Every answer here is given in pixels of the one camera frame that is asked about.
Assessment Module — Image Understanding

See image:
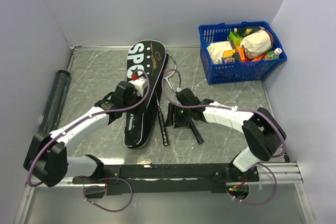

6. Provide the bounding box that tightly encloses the black racket bag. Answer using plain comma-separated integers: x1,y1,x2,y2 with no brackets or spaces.
124,40,168,149

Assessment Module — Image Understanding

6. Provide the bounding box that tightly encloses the yellow blue snack box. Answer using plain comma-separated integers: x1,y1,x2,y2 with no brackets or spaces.
221,49,236,63

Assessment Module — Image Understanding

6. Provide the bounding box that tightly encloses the dark green bottle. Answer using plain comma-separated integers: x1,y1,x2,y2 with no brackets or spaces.
233,26,265,37

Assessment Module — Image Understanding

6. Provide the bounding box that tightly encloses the blue plastic basket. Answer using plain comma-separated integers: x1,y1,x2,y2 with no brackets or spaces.
198,21,287,85

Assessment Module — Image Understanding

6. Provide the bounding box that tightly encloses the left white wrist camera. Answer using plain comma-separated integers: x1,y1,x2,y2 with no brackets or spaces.
130,74,148,97

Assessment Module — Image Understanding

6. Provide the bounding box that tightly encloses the purple cable under rail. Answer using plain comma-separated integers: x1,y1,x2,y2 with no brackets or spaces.
82,177,135,213

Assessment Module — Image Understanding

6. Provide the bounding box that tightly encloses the green snack box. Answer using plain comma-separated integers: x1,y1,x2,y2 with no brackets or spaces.
227,31,243,47

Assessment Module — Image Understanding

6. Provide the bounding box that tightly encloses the black shuttlecock tube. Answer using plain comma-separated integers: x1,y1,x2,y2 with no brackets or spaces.
34,70,71,142

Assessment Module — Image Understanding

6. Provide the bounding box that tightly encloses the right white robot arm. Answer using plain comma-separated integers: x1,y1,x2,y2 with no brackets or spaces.
162,88,287,181

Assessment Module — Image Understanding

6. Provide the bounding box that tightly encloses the beige paper bag roll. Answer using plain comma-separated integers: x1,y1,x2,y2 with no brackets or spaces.
240,30,274,59

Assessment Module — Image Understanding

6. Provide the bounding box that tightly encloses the green plastic bottle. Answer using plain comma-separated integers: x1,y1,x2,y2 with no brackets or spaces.
263,48,282,60

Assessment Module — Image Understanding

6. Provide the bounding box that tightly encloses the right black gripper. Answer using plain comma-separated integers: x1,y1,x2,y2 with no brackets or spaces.
164,102,192,128

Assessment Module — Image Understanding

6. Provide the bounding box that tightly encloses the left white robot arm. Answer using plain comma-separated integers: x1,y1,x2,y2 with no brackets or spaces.
23,78,148,187

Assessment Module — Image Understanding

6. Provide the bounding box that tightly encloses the orange snack box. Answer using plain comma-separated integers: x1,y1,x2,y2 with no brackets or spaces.
236,47,267,62

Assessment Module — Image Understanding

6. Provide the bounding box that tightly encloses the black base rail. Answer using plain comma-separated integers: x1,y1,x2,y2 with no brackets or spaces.
72,163,259,196

